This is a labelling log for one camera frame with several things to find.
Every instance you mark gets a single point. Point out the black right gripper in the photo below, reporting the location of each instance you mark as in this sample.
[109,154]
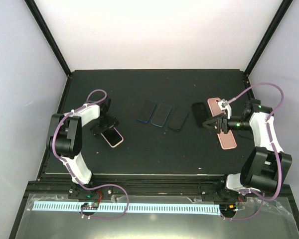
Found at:
[222,123]

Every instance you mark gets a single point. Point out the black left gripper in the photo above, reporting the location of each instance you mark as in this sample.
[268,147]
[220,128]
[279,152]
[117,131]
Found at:
[96,131]

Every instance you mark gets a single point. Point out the pink phone case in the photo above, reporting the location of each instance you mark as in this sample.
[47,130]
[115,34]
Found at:
[213,106]

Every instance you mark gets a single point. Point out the bare black phone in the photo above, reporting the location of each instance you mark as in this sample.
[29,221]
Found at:
[178,119]

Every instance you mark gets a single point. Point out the bare blue edged phone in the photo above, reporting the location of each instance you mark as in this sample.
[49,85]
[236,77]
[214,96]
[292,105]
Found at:
[146,111]

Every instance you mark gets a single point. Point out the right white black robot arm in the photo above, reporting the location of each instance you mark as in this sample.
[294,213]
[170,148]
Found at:
[267,166]

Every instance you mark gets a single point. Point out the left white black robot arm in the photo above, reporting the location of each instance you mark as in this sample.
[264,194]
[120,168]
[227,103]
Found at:
[65,136]

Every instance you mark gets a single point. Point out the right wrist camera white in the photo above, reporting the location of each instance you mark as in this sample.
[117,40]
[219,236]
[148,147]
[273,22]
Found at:
[225,106]

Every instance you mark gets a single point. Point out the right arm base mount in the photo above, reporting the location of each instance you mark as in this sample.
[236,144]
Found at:
[212,192]

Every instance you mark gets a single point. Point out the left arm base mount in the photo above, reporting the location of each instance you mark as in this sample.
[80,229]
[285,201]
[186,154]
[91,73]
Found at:
[76,192]

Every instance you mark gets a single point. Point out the black aluminium rail frame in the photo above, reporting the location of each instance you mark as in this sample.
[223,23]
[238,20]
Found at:
[134,185]

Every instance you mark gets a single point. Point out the white slotted cable duct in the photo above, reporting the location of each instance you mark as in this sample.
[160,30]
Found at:
[140,208]

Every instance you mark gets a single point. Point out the right black corner post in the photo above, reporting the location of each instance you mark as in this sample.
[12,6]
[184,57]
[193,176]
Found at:
[275,22]

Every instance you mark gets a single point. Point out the black corner post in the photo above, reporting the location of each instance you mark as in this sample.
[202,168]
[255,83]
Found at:
[275,22]
[38,17]

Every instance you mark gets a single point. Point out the left black corner post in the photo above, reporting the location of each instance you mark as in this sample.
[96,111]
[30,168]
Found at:
[38,17]

